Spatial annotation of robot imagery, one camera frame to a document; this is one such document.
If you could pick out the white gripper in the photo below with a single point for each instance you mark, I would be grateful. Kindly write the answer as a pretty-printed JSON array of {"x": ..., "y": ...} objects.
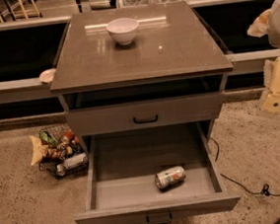
[{"x": 271, "y": 67}]

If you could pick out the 7up soda can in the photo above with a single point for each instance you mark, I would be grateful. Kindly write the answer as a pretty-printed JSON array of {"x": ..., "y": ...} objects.
[{"x": 169, "y": 177}]

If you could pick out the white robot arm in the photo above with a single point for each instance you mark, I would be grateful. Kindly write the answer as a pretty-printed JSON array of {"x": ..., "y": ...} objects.
[{"x": 273, "y": 36}]

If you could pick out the grey drawer cabinet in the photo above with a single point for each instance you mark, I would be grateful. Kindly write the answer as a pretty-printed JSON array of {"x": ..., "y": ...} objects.
[{"x": 172, "y": 56}]

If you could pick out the closed grey top drawer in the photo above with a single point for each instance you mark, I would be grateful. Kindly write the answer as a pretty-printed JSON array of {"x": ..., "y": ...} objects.
[{"x": 144, "y": 114}]

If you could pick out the open grey middle drawer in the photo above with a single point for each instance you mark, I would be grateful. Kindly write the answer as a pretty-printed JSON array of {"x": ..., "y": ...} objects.
[{"x": 121, "y": 179}]

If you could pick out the white ceramic bowl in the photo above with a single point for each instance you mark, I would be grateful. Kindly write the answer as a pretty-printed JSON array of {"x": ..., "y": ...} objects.
[{"x": 123, "y": 30}]

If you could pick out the clear plastic bottle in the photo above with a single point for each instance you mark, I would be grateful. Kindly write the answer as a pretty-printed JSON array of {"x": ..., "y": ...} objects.
[{"x": 75, "y": 161}]

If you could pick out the small white round dish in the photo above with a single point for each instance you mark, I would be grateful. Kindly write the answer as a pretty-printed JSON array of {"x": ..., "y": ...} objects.
[{"x": 47, "y": 76}]

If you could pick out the yellow chip bag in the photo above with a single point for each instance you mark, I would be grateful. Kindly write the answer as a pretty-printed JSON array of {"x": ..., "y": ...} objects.
[{"x": 39, "y": 150}]

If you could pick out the wooden chair background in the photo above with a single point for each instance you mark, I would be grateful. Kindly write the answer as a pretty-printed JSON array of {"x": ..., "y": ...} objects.
[{"x": 16, "y": 10}]

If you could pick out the black wire snack basket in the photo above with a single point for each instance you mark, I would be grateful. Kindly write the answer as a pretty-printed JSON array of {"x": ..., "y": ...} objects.
[{"x": 62, "y": 143}]

